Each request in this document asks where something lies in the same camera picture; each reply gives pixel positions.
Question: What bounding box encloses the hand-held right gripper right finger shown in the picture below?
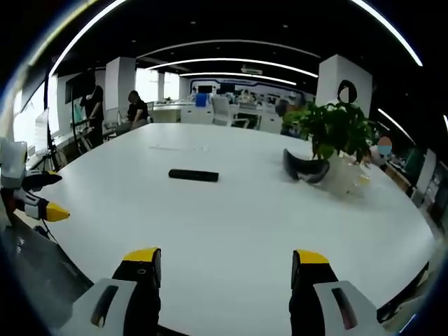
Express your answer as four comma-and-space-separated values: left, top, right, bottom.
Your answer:
288, 248, 388, 336

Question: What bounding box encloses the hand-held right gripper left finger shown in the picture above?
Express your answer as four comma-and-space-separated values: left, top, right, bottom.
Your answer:
59, 246, 162, 336

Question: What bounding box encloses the black remote control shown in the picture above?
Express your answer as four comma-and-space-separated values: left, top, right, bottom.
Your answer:
168, 169, 220, 183

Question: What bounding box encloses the black tripod stand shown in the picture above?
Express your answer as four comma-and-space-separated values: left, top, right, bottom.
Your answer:
41, 59, 69, 172

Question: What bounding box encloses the white plant pot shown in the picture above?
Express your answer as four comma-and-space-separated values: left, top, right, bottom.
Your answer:
323, 150, 365, 200

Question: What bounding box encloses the black curved headset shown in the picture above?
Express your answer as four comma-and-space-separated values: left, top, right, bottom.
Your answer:
282, 148, 331, 184

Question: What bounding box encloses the green potted plant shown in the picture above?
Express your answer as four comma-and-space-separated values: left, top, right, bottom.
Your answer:
281, 100, 377, 165

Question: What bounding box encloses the white office desk row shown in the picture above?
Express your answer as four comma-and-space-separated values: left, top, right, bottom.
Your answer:
148, 99, 284, 133

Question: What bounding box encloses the white office chair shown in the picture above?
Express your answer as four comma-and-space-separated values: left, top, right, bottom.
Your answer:
211, 96, 250, 129

